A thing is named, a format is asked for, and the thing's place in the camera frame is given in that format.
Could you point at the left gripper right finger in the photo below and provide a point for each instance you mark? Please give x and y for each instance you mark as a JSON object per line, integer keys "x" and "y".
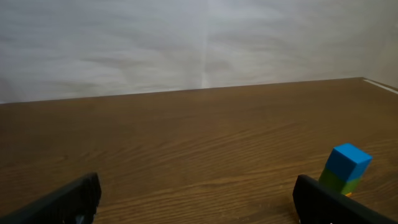
{"x": 323, "y": 207}

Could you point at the orange cube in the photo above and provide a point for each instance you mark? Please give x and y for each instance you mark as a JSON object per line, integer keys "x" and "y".
{"x": 348, "y": 194}

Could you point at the green cube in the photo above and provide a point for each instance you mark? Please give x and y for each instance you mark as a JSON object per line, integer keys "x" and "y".
{"x": 337, "y": 183}

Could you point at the blue cube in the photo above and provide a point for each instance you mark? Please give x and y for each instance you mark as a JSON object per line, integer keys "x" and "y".
{"x": 346, "y": 160}

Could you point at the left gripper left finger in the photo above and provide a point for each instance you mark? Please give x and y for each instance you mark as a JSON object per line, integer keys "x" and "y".
{"x": 62, "y": 205}

